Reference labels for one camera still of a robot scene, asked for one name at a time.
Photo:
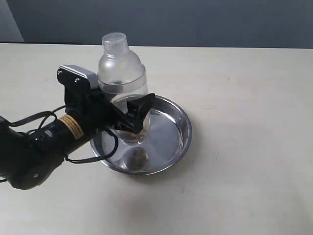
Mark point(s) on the clear plastic shaker bottle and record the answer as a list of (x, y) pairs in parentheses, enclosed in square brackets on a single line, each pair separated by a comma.
[(121, 74)]

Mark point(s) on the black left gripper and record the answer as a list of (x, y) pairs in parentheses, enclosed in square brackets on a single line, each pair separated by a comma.
[(88, 112)]

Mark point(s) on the round stainless steel plate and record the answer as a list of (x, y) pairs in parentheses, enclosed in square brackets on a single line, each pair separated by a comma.
[(167, 142)]

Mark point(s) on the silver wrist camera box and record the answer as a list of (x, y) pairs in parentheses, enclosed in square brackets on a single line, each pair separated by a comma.
[(82, 72)]

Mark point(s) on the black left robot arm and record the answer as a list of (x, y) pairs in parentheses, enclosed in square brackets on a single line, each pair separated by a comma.
[(27, 159)]

